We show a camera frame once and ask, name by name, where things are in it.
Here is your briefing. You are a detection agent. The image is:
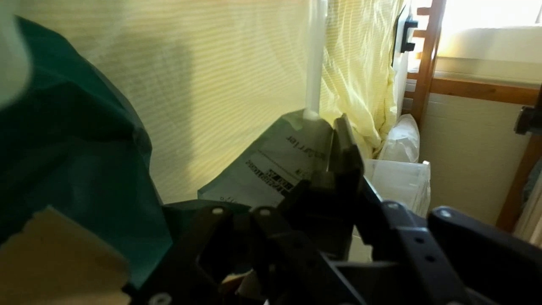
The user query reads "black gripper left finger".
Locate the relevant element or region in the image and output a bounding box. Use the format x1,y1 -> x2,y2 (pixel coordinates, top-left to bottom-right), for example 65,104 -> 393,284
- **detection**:
126,168 -> 363,305

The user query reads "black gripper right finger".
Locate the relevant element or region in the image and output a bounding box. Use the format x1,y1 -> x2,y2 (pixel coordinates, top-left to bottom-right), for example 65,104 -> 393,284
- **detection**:
329,113 -> 542,305

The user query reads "black computer keyboard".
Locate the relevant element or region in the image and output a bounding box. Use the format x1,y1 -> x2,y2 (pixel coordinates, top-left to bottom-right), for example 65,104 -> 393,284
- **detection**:
197,109 -> 342,211

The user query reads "pale yellow bed sheet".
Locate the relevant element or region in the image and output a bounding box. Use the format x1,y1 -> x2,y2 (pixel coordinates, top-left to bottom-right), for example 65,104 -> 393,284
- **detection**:
16,0 -> 410,207

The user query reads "clear container with label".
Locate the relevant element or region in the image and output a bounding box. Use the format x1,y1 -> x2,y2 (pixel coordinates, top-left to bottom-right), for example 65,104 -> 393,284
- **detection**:
363,113 -> 436,221

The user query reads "brown cardboard piece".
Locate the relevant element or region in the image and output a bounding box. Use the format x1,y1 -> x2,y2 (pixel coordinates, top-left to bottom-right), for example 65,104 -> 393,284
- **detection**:
0,206 -> 136,305

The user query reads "teal green cloth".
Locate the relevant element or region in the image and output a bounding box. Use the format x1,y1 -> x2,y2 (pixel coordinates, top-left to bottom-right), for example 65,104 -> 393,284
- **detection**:
0,16 -> 175,287

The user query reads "wooden bunk bed frame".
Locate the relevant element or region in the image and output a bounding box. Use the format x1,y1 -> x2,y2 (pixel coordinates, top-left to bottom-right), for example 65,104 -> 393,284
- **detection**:
407,0 -> 542,235

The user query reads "black clamp on bed rail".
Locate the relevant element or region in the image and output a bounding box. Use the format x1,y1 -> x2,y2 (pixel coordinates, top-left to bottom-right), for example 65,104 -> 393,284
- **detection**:
397,9 -> 420,55

